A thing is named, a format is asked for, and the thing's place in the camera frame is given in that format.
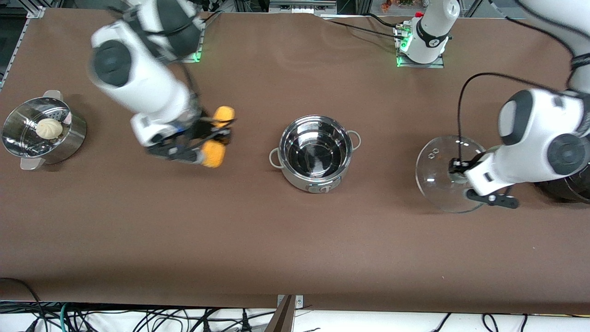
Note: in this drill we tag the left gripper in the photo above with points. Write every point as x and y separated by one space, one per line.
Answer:
462 166

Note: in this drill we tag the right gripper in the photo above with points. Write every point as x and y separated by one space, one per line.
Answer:
201 129

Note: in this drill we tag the yellow corn cob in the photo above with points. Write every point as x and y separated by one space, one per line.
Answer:
214 154

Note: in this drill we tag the glass pot lid with knob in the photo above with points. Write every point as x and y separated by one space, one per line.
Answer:
435 180

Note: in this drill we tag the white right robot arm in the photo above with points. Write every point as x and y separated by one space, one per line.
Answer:
138 78

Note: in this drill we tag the stainless steel steamer pot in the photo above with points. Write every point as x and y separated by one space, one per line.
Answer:
69 143

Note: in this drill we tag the black round appliance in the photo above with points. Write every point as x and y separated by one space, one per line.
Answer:
567 191

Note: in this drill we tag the grey metal box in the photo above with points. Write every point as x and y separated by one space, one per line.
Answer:
302 5

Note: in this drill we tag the white steamed bun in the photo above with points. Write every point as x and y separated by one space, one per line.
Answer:
49 128

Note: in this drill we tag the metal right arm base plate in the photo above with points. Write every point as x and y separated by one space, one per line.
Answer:
198 46

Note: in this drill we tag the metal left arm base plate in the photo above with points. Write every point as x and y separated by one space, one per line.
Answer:
438 64

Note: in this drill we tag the metal table edge bracket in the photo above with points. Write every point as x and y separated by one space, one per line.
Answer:
298 302

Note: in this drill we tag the aluminium frame profile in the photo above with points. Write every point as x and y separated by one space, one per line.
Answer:
16 46

